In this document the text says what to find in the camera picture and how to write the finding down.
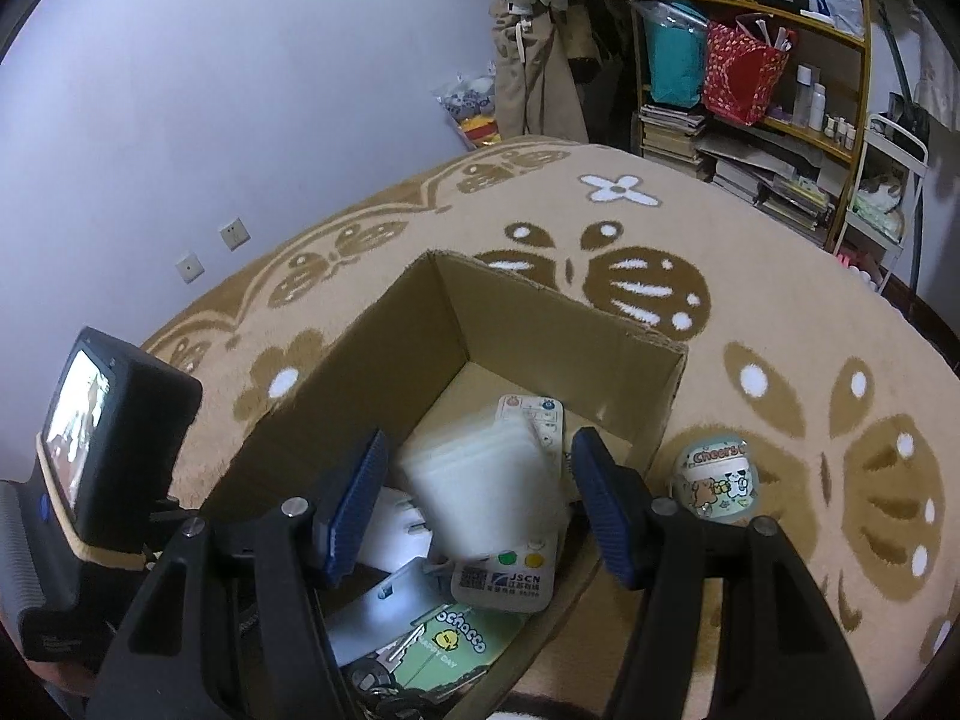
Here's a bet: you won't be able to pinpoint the wooden shelf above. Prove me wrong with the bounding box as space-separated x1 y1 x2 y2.
630 0 875 256

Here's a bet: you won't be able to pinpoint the beige trousers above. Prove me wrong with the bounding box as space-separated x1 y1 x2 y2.
491 0 590 143

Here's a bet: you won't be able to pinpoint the teal bag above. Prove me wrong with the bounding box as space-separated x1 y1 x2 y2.
637 0 710 106

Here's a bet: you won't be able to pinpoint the red patterned bag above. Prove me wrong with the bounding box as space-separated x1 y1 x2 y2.
703 15 797 125

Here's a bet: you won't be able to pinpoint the white cube charger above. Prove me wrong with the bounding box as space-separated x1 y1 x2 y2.
395 420 569 565

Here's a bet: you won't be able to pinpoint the row of small bottles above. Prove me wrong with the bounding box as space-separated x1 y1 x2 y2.
791 64 856 147

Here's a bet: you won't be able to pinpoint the white remote control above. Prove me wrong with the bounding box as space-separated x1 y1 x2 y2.
450 395 565 610

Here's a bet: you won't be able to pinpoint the pale pink curtain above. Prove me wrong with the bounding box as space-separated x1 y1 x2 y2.
855 0 960 136

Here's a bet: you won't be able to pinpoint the bag of plush toys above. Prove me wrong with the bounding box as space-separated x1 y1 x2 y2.
433 71 500 151

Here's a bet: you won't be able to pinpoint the stack of books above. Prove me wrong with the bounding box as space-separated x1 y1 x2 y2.
637 105 833 233

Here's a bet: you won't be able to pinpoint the white trolley cart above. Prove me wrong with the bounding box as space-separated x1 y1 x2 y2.
844 112 931 293

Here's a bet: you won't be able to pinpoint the green tissue packet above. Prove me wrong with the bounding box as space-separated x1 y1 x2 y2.
851 191 905 237

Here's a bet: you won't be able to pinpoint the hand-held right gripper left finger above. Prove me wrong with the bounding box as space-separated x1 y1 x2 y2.
90 429 391 720

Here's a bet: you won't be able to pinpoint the green surfboard-shaped card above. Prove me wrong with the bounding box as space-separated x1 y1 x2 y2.
390 601 527 693

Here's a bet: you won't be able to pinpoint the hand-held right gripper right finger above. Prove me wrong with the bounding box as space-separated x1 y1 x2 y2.
570 427 875 720

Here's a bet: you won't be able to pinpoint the brown cardboard box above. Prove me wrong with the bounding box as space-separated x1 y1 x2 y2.
201 249 689 720

